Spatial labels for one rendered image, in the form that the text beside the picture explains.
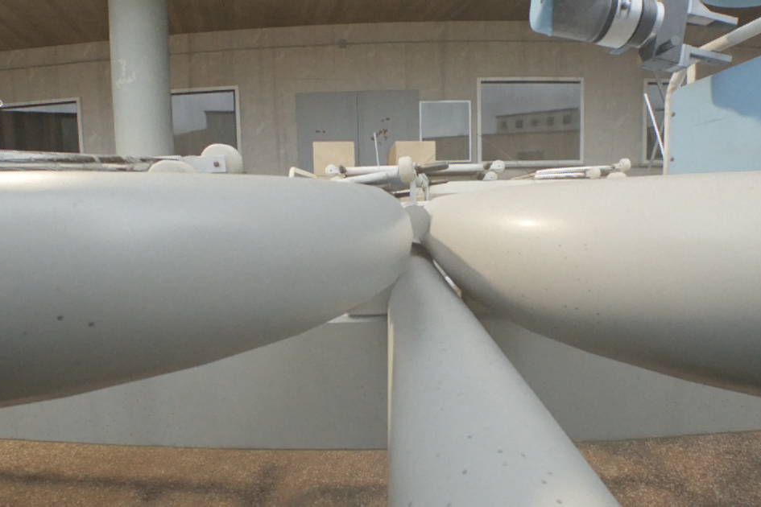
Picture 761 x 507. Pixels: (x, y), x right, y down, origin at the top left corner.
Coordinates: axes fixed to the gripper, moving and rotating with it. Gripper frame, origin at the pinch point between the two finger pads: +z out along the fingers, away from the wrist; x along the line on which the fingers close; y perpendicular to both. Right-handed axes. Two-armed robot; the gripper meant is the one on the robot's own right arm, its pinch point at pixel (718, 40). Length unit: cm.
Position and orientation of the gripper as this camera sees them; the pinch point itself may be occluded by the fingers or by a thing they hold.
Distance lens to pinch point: 94.9
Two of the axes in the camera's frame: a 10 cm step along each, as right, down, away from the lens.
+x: 1.5, -9.8, -1.2
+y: -0.2, 1.2, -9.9
